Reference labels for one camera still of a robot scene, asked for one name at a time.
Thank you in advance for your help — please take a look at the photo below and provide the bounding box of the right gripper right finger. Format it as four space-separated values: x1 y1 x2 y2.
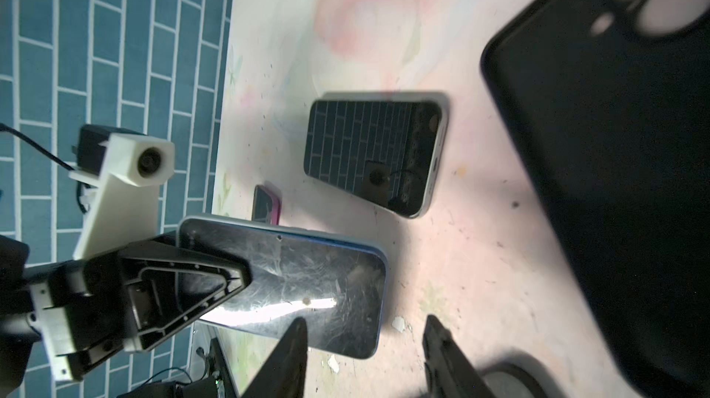
423 315 494 398

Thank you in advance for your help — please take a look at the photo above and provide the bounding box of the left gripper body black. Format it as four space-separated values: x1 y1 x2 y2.
25 248 144 381

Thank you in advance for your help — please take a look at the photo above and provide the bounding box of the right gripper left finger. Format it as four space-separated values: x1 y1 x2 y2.
241 318 308 398

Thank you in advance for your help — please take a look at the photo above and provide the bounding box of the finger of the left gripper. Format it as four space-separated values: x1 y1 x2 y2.
118 241 251 351

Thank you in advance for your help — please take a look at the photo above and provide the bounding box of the blue phone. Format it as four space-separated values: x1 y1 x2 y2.
177 214 388 359

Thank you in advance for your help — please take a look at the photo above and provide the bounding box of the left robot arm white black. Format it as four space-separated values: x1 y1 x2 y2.
1 235 251 396

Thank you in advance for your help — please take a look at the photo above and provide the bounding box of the black phone left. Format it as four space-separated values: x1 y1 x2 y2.
251 185 281 225

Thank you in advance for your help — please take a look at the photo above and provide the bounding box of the black phone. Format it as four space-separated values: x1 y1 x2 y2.
251 185 281 225
302 91 449 219

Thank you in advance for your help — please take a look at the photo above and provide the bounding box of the black phone upper centre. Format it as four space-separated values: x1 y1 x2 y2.
302 91 449 219

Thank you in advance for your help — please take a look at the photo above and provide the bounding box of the black phone case upper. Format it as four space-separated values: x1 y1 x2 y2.
481 0 709 397

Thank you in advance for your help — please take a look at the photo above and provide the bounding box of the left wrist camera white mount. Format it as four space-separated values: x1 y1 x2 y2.
70 125 175 259

